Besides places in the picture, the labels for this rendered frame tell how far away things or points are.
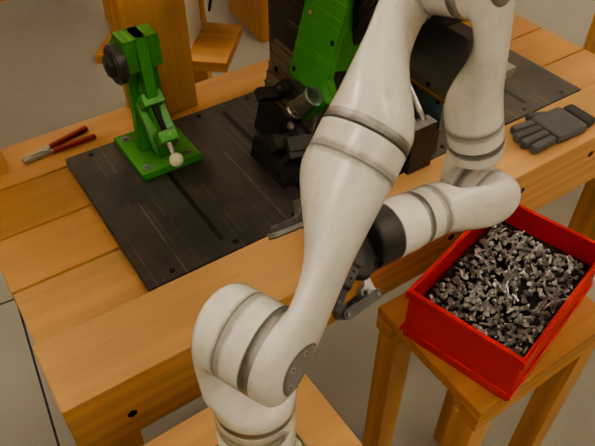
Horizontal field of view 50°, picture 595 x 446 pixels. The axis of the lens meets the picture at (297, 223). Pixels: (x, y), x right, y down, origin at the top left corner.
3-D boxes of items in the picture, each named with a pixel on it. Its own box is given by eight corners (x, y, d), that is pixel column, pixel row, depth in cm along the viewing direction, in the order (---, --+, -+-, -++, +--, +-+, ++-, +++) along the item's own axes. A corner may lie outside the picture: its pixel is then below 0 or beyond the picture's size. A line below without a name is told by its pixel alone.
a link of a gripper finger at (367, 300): (381, 287, 75) (341, 306, 72) (386, 301, 75) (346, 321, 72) (367, 288, 77) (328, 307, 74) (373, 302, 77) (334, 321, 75)
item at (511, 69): (513, 81, 116) (517, 66, 114) (447, 109, 110) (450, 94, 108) (377, 0, 139) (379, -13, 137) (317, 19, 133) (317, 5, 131)
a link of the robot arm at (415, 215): (363, 270, 85) (397, 254, 88) (416, 264, 75) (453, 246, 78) (339, 205, 84) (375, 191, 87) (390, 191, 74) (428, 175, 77)
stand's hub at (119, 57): (134, 89, 117) (126, 52, 112) (118, 95, 116) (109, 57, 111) (118, 72, 122) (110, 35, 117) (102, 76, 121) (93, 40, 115)
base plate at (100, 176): (579, 96, 152) (582, 88, 151) (151, 297, 109) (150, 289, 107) (454, 25, 177) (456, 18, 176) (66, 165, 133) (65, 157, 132)
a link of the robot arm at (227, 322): (173, 321, 58) (193, 415, 70) (258, 372, 54) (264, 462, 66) (235, 257, 63) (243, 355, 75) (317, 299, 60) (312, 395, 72)
